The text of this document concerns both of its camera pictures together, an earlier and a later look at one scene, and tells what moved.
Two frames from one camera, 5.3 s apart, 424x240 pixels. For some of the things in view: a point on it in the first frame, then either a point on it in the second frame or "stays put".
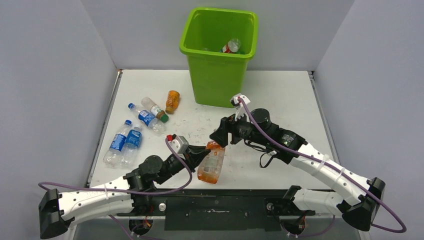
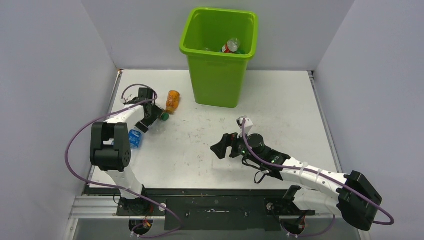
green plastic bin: (218, 76) stays put
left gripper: (199, 153) to (155, 114)
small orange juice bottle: (173, 98) stays put
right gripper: (221, 135) to (228, 140)
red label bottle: (232, 46) stays put
